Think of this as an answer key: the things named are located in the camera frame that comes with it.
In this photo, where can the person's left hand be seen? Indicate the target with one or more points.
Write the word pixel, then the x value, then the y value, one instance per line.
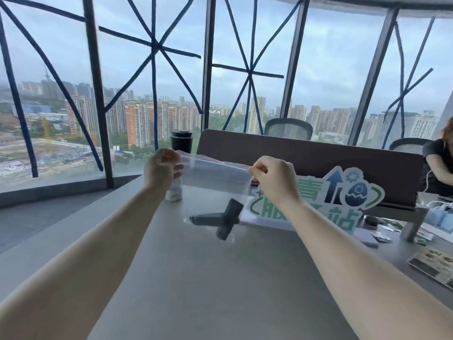
pixel 159 171

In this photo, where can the person's right hand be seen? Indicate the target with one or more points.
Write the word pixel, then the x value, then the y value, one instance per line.
pixel 278 182

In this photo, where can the person's left thumb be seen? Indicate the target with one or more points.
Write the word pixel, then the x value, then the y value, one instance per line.
pixel 171 154

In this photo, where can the person's right thumb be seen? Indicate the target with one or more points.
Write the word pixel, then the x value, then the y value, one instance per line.
pixel 260 163

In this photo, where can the clear plastic zip bag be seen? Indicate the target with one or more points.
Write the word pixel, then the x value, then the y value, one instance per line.
pixel 216 177

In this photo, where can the person's right forearm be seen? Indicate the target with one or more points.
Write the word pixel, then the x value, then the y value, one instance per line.
pixel 357 279

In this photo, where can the person's left forearm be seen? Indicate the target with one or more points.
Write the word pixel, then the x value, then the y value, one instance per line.
pixel 92 265

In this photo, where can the black tumbler cup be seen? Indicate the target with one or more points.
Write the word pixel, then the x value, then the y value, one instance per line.
pixel 181 141

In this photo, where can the small white bottle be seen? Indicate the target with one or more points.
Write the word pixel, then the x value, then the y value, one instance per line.
pixel 174 194

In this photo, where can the grey mesh office chair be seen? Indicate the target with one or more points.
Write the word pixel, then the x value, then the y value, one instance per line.
pixel 407 145
pixel 288 129

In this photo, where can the brown desk divider panel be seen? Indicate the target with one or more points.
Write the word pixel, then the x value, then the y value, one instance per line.
pixel 318 155

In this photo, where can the black cross-shaped tool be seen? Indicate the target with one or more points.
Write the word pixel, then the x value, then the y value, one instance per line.
pixel 226 217

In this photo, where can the green and white cutout sign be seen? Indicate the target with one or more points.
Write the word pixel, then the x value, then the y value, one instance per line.
pixel 339 194

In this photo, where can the black computer mouse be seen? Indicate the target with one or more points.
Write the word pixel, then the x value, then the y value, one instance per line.
pixel 372 220

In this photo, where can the pale purple notepad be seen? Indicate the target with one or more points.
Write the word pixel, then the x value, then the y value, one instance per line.
pixel 366 237

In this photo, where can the small dark snack packet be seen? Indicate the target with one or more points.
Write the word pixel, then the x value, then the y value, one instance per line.
pixel 381 237

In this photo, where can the light blue packet box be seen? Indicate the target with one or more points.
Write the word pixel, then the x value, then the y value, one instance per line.
pixel 439 219

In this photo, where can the tablet with picture cover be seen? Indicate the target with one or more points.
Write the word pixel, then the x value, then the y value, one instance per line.
pixel 433 263

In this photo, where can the dark window frame post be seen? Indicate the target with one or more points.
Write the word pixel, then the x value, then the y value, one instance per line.
pixel 294 56
pixel 208 63
pixel 97 92
pixel 373 77

